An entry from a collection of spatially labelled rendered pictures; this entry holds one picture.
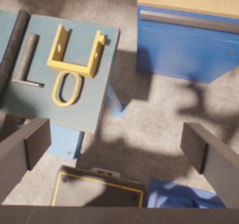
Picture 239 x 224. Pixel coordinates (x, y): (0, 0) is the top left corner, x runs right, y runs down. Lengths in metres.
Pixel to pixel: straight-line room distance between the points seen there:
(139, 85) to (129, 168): 0.80
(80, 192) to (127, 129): 0.66
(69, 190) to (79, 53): 1.09
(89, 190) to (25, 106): 0.91
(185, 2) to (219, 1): 0.15
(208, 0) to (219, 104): 1.10
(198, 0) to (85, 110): 0.70
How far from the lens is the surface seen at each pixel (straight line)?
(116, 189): 1.40
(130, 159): 1.67
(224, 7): 0.98
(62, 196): 1.52
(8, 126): 0.85
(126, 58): 1.81
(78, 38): 0.72
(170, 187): 1.74
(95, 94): 0.62
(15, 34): 0.80
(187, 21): 0.97
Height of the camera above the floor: 1.65
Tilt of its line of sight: 80 degrees down
